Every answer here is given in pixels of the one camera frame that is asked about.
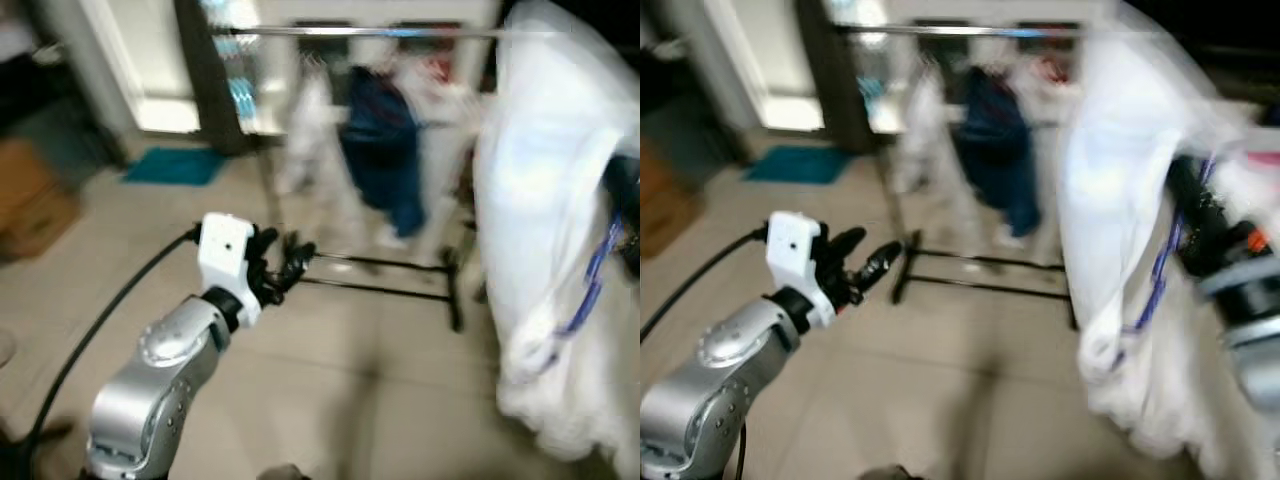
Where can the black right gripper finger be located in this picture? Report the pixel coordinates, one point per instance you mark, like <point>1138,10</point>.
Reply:
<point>1190,190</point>

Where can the purple clothes hanger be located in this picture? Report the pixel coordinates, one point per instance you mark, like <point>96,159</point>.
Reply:
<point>595,272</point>
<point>1160,275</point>

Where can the white T-shirt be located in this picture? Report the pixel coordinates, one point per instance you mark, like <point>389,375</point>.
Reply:
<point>540,200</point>
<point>1120,200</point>

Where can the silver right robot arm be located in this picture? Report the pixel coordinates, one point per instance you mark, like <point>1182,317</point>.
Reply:
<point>1260,360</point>

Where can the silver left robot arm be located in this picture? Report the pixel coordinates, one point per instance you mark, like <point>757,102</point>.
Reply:
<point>710,400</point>
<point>150,400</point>

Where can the large cardboard box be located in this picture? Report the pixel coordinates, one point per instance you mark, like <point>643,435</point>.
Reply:
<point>35,200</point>
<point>660,200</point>

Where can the teal floor mat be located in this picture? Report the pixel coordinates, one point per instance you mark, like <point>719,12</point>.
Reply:
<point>175,167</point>
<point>798,165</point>

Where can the white hanging jacket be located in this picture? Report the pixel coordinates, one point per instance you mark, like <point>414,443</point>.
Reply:
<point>920,130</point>
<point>310,130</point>

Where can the blue denim jeans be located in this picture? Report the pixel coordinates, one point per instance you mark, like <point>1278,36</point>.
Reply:
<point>995,150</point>
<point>385,150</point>

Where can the white polo shirt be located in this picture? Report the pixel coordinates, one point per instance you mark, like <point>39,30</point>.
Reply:
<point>445,150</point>
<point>1055,150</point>

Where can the grey curtain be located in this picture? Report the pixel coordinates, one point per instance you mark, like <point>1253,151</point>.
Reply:
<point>835,80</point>
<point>215,80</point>

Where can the metal clothes rack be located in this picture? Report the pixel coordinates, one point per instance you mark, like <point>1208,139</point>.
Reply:
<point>400,32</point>
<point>1000,32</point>

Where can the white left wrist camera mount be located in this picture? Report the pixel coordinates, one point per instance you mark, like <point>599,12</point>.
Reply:
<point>225,260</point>
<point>795,260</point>

